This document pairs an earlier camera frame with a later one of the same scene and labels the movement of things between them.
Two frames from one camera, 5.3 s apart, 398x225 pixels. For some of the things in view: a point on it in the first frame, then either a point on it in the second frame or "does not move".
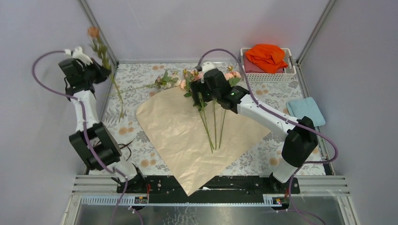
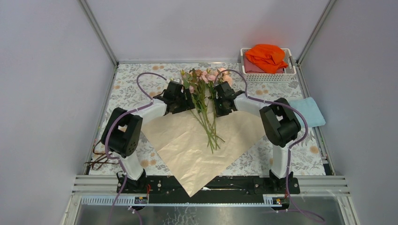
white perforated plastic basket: x=288 y=75 does not move
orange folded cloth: x=267 y=58 does not move
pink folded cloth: x=249 y=68 does not move
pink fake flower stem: x=233 y=77 -> x=215 y=75
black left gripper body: x=92 y=73 -> x=180 y=104
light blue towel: x=306 y=107 does not move
